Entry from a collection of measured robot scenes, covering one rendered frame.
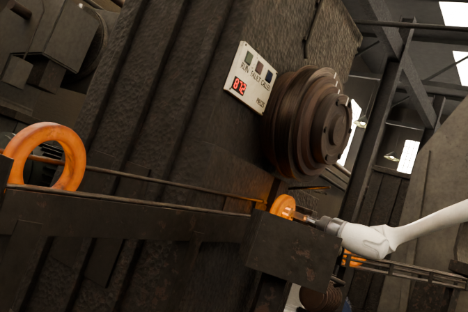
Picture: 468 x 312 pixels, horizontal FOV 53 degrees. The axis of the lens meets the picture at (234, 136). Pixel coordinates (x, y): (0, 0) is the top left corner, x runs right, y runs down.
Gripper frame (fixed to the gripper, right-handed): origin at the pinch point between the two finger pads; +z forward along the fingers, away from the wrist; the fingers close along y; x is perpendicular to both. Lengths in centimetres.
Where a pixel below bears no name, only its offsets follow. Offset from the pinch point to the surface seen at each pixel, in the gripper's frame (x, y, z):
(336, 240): -2, -58, -44
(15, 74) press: 29, 105, 401
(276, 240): -8, -66, -33
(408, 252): 6, 272, 8
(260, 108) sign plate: 31.7, -23.9, 11.8
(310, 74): 50, -19, 0
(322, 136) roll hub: 30.2, -11.5, -9.9
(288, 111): 33.7, -22.4, 1.1
